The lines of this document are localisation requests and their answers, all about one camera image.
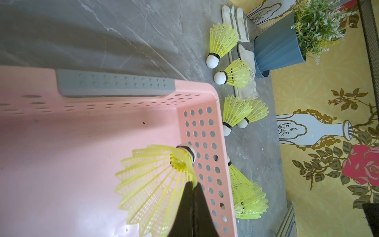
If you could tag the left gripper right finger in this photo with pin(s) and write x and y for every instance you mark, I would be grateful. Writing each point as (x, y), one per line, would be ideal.
(203, 225)

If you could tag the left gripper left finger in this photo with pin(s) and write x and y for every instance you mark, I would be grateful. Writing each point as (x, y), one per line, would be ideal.
(182, 226)

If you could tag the yellow shuttlecock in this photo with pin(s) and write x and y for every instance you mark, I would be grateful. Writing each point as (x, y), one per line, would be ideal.
(235, 110)
(237, 74)
(259, 111)
(152, 184)
(249, 199)
(223, 38)

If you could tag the pink perforated storage basket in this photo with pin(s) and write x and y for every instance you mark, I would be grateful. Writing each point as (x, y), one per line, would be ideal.
(64, 134)

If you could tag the grey white work glove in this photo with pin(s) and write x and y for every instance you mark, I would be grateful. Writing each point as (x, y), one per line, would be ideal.
(235, 18)

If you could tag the green plant in blue pot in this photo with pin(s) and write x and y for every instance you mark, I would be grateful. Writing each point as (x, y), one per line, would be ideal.
(307, 31)

